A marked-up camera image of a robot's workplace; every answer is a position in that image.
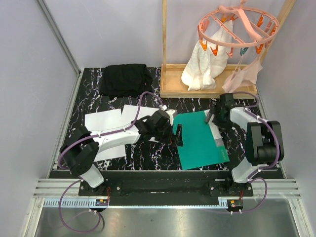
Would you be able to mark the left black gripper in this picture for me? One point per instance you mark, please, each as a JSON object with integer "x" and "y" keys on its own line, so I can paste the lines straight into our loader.
{"x": 170, "y": 137}

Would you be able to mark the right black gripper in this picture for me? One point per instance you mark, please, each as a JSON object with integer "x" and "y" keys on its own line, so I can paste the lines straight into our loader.
{"x": 223, "y": 126}

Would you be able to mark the green file folder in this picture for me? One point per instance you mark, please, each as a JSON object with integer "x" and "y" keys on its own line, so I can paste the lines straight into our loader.
{"x": 202, "y": 142}

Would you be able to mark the white paper sheet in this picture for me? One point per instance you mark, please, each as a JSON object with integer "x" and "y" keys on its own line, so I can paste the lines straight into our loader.
{"x": 129, "y": 113}
{"x": 103, "y": 122}

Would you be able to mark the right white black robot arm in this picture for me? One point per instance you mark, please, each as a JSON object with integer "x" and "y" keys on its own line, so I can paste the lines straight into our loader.
{"x": 263, "y": 144}

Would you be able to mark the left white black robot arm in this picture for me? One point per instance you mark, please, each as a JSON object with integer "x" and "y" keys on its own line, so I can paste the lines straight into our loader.
{"x": 80, "y": 152}

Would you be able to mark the white hanging towel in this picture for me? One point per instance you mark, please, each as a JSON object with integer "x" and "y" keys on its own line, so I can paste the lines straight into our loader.
{"x": 204, "y": 66}

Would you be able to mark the pink hanging mesh cloth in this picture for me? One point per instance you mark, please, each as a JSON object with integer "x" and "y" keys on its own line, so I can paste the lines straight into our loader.
{"x": 243, "y": 77}

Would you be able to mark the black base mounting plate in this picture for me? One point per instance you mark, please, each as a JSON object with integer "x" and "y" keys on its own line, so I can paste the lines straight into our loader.
{"x": 166, "y": 188}

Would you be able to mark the black folded cloth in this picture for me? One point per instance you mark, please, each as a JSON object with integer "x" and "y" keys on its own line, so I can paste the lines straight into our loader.
{"x": 125, "y": 80}

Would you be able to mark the pink round clip hanger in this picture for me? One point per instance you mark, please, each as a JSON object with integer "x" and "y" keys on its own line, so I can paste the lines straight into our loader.
{"x": 247, "y": 27}

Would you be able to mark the wooden rack frame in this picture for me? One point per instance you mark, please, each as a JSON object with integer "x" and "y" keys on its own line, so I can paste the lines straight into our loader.
{"x": 171, "y": 85}

